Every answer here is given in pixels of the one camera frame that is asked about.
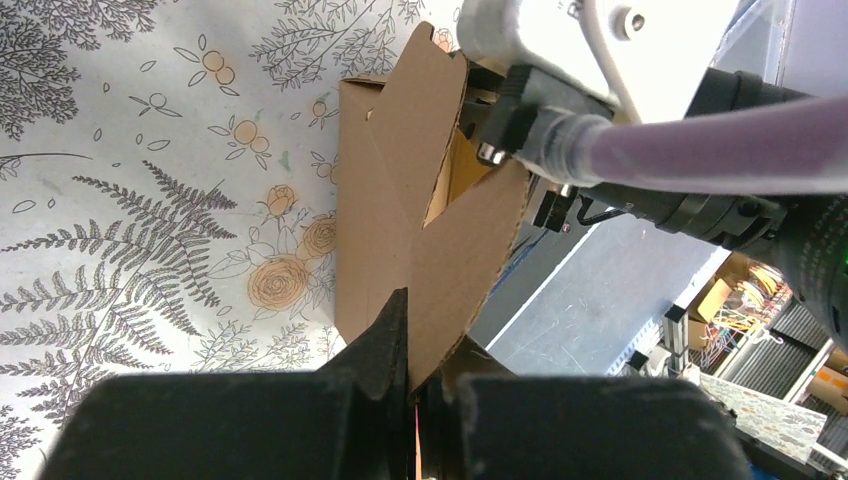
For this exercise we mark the floral table mat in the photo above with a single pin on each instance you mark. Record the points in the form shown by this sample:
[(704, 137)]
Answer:
[(169, 179)]

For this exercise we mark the brown cardboard box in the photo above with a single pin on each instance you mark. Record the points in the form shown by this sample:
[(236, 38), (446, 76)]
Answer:
[(397, 225)]

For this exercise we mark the background clutter shelf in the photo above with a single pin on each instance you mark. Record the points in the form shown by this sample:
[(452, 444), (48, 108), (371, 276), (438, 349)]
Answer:
[(740, 334)]

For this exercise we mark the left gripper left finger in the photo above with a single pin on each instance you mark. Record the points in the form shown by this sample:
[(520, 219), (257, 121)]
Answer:
[(347, 420)]

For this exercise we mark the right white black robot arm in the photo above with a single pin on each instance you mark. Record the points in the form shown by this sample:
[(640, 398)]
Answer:
[(753, 168)]

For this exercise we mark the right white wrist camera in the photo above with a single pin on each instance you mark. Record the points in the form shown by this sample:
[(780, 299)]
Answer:
[(644, 58)]

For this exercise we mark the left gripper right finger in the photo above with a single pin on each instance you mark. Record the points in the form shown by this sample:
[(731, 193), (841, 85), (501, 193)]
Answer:
[(479, 421)]

